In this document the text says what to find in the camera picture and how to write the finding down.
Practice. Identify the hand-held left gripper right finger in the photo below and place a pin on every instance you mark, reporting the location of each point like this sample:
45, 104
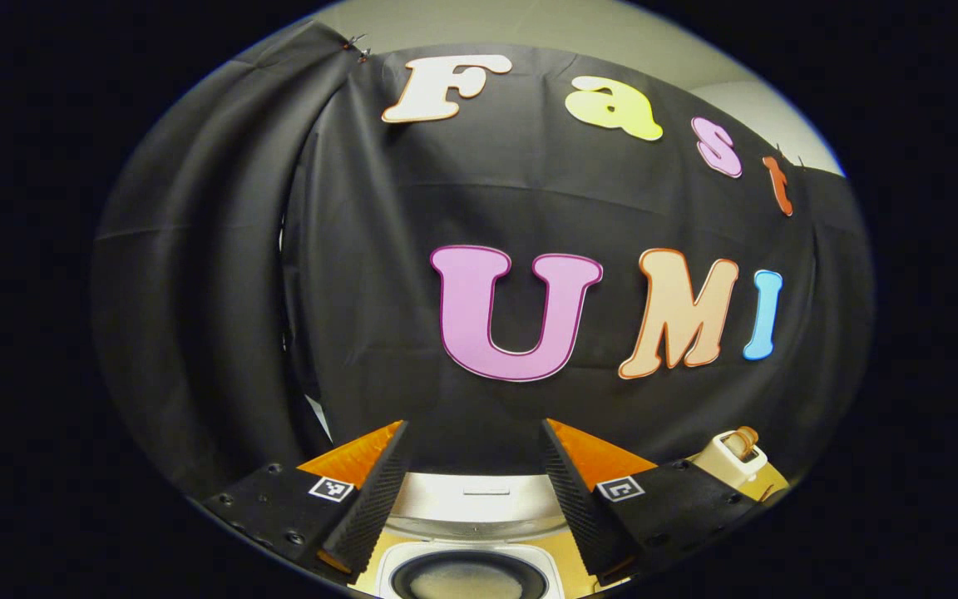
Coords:
579, 507

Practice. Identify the white toaster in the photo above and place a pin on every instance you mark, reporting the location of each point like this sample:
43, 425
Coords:
724, 462

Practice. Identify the black backdrop cloth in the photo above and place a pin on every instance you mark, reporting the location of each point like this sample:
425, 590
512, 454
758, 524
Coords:
362, 249

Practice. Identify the white rice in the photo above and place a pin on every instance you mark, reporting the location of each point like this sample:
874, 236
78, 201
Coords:
466, 586

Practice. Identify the white rice cooker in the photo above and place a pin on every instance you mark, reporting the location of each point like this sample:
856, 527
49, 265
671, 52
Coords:
479, 499

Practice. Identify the brown bread slice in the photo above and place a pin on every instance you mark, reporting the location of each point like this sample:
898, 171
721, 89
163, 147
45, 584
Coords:
745, 438

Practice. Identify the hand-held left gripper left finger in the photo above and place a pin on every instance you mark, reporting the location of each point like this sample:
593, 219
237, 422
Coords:
371, 507

